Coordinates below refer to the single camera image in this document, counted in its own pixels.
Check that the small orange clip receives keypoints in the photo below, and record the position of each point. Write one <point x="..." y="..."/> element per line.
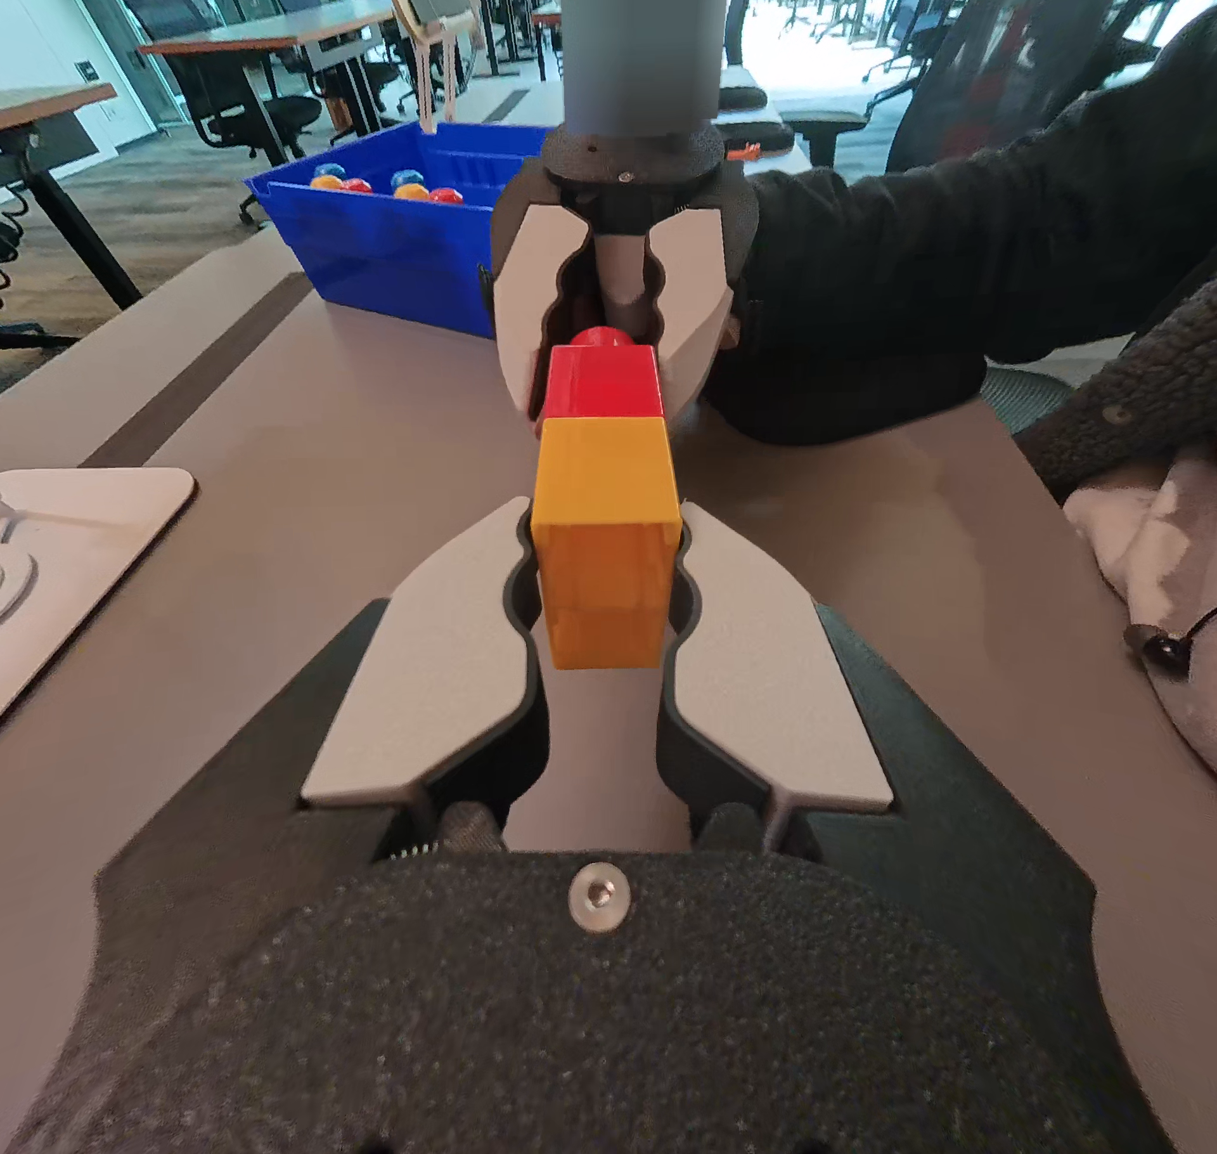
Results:
<point x="747" y="151"/>

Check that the red one-stud mega block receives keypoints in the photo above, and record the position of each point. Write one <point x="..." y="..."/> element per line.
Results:
<point x="604" y="379"/>

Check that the blue plastic bin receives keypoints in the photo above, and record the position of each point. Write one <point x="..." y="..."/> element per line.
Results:
<point x="380" y="259"/>

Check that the wood-edged office desk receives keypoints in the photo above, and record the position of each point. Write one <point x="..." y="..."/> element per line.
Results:
<point x="266" y="32"/>
<point x="58" y="98"/>

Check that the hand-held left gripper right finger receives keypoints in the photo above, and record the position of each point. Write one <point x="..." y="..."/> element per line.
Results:
<point x="770" y="687"/>

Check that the person's right forearm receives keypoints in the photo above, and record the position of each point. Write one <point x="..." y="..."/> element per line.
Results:
<point x="904" y="270"/>

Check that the orange two-stud mega block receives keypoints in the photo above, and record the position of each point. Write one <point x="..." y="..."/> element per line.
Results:
<point x="604" y="506"/>

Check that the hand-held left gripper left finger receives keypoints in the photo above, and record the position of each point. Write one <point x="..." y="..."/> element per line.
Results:
<point x="428" y="687"/>

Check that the cluster of built block steps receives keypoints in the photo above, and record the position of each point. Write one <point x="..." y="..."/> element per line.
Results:
<point x="411" y="191"/>

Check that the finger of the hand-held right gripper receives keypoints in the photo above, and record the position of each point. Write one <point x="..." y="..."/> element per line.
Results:
<point x="699" y="298"/>
<point x="523" y="298"/>

